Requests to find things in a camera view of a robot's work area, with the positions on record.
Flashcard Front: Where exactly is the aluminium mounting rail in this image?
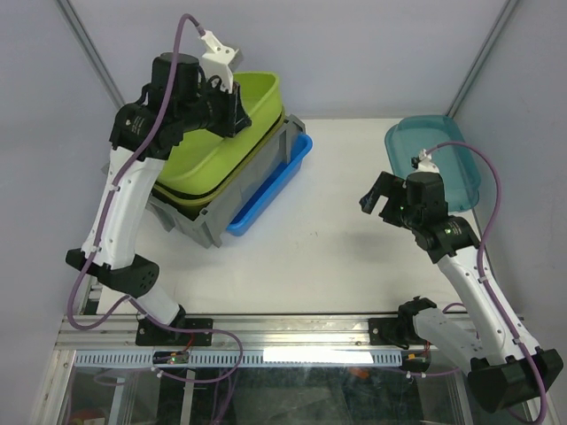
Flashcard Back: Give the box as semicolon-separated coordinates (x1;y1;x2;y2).
55;313;397;351

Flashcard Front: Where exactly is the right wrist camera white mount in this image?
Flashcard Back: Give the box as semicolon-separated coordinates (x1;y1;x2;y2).
410;149;439;174

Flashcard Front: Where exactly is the left aluminium frame post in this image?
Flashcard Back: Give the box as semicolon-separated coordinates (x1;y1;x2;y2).
54;0;126;123

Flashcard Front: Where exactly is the teal transparent container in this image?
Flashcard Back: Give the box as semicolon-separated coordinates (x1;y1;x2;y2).
384;113;483;214

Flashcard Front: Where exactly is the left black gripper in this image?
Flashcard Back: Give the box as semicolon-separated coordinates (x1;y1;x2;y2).
179;76;253;139

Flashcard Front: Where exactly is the large grey crate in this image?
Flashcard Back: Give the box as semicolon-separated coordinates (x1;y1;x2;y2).
100;113;307;249

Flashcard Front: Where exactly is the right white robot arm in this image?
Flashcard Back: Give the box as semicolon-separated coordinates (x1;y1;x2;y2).
359;172;563;413

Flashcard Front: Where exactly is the olive green slotted basket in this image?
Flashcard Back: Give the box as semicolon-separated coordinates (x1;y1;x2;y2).
151;108;285;217

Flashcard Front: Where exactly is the lime green container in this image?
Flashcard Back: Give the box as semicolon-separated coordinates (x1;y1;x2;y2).
155;72;284;197

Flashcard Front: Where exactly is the right aluminium frame post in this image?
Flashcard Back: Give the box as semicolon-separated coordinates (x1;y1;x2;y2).
445;0;521;119

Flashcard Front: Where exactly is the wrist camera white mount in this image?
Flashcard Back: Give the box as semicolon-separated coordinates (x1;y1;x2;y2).
198;27;243;94
410;149;439;174

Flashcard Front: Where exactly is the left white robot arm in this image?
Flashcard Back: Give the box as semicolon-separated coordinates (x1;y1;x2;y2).
66;48;252;344

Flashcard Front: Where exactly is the aluminium frame post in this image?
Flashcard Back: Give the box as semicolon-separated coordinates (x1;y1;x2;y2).
54;0;126;123
445;0;521;119

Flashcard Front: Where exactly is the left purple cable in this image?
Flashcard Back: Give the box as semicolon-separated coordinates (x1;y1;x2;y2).
66;13;245;425

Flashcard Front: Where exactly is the blue plastic tray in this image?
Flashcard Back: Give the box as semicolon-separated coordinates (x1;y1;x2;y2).
226;134;313;236

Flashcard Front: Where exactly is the white slotted cable duct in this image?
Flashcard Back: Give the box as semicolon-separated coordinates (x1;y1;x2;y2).
74;347;402;368

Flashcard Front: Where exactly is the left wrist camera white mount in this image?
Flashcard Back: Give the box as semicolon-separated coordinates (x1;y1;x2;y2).
198;27;243;94

